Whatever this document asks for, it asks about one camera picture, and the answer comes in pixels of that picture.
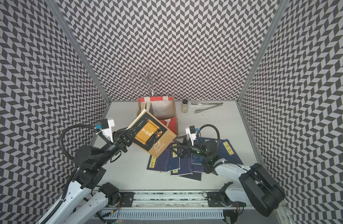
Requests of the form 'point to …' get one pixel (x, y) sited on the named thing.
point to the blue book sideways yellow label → (161, 163)
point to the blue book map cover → (186, 166)
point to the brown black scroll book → (153, 134)
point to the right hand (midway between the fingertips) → (172, 146)
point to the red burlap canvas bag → (161, 108)
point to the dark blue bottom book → (195, 175)
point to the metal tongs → (215, 104)
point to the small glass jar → (184, 106)
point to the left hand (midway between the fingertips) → (138, 129)
